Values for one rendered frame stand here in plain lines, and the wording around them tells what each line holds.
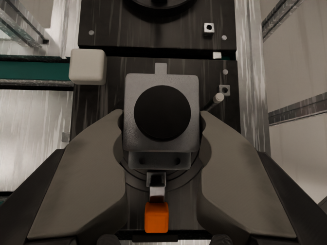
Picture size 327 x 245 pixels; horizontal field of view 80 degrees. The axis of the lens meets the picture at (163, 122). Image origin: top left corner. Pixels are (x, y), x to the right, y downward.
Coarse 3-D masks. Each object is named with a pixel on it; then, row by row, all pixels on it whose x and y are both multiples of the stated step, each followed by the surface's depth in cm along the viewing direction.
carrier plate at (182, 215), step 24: (120, 72) 29; (144, 72) 29; (168, 72) 29; (192, 72) 29; (216, 72) 29; (96, 96) 28; (120, 96) 28; (72, 120) 27; (96, 120) 27; (144, 192) 26; (168, 192) 26; (192, 192) 26; (144, 216) 26; (192, 216) 26
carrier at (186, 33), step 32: (96, 0) 30; (128, 0) 29; (160, 0) 28; (192, 0) 29; (224, 0) 31; (96, 32) 29; (128, 32) 30; (160, 32) 30; (192, 32) 30; (224, 32) 30
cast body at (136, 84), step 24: (144, 96) 10; (168, 96) 10; (192, 96) 11; (144, 120) 10; (168, 120) 10; (192, 120) 11; (144, 144) 11; (168, 144) 11; (192, 144) 11; (144, 168) 14; (168, 168) 14
